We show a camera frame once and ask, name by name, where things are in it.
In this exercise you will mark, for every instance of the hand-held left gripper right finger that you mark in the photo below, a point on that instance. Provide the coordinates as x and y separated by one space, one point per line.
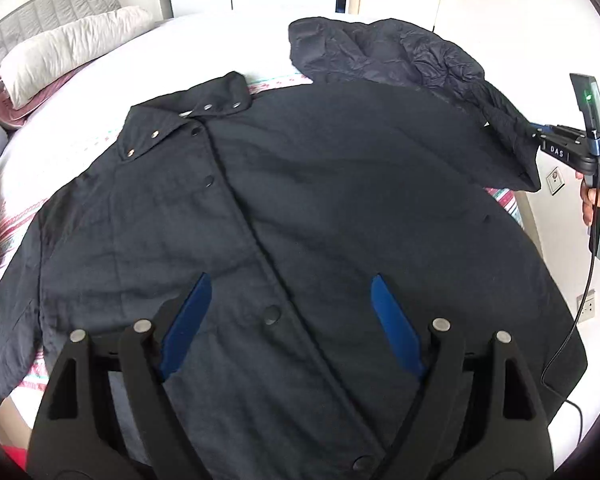
392 315

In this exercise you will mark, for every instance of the white wall socket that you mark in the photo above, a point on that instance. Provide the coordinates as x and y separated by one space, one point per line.
586 306
556 180

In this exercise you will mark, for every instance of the white bed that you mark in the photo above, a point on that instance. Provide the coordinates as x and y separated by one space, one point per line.
195 55

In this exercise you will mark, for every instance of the pink pillow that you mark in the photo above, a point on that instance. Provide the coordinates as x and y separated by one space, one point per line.
27 110

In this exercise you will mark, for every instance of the grey padded headboard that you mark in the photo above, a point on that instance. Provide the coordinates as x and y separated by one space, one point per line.
40 12

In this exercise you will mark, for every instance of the white pillow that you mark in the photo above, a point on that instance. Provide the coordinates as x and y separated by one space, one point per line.
75 45

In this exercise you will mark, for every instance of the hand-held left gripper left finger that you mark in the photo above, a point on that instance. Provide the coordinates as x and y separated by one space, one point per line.
190 310

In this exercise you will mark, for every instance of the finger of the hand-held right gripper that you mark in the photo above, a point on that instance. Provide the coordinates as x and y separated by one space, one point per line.
536 134

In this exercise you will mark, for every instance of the dark navy snap-button jacket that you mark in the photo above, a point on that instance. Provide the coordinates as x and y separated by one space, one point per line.
290 220

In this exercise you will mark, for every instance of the person's right hand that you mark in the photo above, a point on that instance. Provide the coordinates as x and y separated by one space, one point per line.
590 200

